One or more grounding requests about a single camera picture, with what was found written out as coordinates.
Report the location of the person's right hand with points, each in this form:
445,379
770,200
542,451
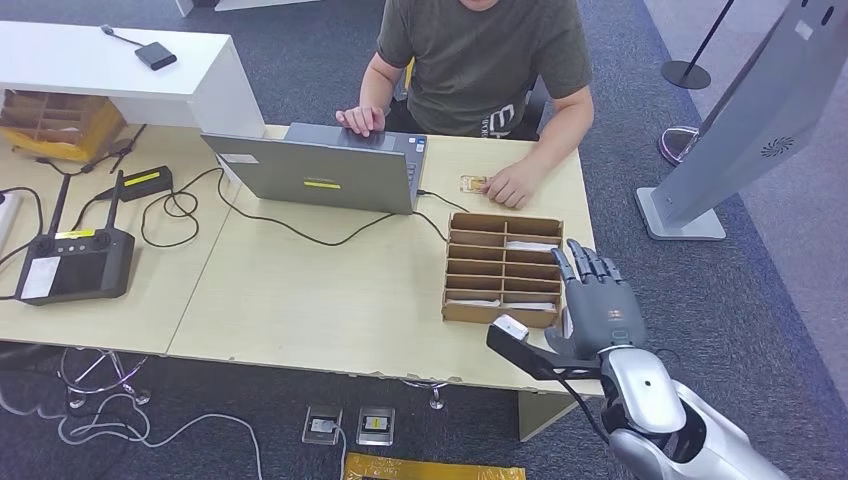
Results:
362,121

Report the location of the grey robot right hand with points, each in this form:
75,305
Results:
606,314

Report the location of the person's left hand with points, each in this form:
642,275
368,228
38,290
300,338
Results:
517,185

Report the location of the ID card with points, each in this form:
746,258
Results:
472,184

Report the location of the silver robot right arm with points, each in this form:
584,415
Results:
646,391

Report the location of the person's right forearm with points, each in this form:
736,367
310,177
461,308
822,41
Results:
373,85

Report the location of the white room key card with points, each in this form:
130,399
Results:
528,307
473,303
532,246

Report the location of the wooden card organiser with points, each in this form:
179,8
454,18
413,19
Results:
476,318

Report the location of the person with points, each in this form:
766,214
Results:
480,60

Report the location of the grey laptop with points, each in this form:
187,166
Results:
321,172

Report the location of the yellow chair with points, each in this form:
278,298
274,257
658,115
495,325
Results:
409,73

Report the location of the white furniture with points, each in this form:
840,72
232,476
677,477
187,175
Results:
265,3

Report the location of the chrome stanchion base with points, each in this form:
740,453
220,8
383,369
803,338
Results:
677,142

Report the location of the chrome stool foot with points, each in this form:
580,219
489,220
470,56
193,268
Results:
435,396

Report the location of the black stanchion pole with base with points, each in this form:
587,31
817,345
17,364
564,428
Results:
686,74

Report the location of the black hub box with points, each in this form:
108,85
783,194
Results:
156,56

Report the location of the black power adapter yellow label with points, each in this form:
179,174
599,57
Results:
144,183

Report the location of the yellow wrapped package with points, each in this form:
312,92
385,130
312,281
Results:
432,469

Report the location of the grey kiosk stand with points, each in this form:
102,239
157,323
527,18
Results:
748,119

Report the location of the floor socket with yellow label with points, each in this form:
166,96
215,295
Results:
376,425

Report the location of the white raised counter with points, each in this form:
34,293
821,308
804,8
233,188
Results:
99,63

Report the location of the floor socket with white plug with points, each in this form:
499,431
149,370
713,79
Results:
322,425

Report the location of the wooden organiser in yellow wrap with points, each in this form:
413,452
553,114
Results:
54,119

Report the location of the black remote controller with antennas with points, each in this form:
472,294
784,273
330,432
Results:
81,265

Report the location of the chrome stool base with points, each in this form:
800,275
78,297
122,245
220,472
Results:
114,363

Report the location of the white power strip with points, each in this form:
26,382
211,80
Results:
5,218

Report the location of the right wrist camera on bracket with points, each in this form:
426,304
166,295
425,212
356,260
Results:
510,326

